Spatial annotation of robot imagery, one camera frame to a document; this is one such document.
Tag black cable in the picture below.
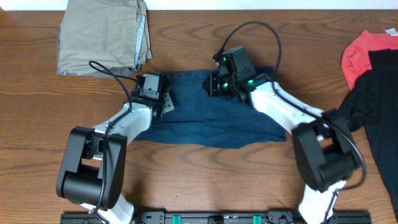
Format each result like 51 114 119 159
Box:
88 60 139 218
213 21 368 223

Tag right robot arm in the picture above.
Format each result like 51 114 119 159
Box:
203 73 365 223

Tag left black cable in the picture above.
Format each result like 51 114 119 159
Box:
88 60 139 218

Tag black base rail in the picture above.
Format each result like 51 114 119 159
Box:
60 210 373 224

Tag right black cable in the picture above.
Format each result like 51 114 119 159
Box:
213 21 368 223

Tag folded khaki trousers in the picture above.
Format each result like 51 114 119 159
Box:
56 0 152 77

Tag red garment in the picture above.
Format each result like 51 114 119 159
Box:
341 30 397 90

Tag dark blue denim shorts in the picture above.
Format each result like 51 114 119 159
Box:
136 70 286 149

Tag black garment with logo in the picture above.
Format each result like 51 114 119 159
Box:
339 49 397 213

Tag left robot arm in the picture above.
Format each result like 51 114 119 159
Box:
56 90 174 223

